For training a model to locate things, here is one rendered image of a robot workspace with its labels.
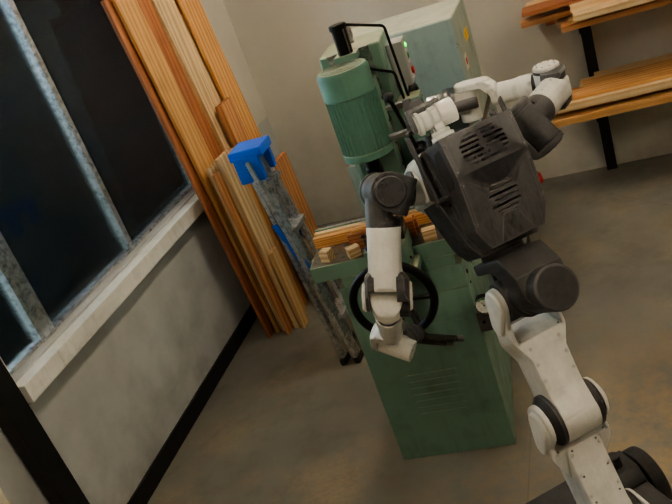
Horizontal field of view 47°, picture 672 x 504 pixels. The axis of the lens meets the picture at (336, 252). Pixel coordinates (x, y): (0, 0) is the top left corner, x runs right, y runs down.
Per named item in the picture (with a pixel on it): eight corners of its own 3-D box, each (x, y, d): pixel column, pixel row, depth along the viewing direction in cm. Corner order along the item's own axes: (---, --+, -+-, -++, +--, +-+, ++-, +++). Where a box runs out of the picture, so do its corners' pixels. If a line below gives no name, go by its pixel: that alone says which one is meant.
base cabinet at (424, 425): (402, 461, 300) (345, 311, 272) (412, 372, 351) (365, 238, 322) (516, 445, 287) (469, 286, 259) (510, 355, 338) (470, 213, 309)
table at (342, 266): (309, 298, 261) (303, 283, 258) (324, 256, 287) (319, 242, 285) (485, 260, 243) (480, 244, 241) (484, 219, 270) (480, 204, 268)
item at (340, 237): (315, 249, 280) (312, 240, 279) (316, 247, 282) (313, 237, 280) (497, 207, 261) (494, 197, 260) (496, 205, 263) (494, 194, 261)
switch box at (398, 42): (397, 88, 276) (384, 46, 270) (399, 81, 285) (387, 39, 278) (413, 84, 274) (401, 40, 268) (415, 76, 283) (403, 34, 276)
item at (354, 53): (339, 78, 260) (323, 30, 253) (343, 72, 267) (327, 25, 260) (362, 72, 258) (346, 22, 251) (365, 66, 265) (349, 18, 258)
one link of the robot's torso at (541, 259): (591, 298, 178) (558, 229, 179) (545, 322, 176) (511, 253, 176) (541, 303, 205) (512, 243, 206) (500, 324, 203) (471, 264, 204)
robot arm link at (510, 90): (498, 74, 233) (562, 58, 225) (506, 105, 238) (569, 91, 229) (492, 86, 225) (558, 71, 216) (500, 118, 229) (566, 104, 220)
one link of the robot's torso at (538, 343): (620, 426, 199) (558, 265, 191) (563, 458, 196) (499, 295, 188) (587, 410, 214) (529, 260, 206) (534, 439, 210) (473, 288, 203)
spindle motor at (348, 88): (341, 170, 255) (310, 82, 243) (349, 152, 271) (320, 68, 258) (392, 157, 250) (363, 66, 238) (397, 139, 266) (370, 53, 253)
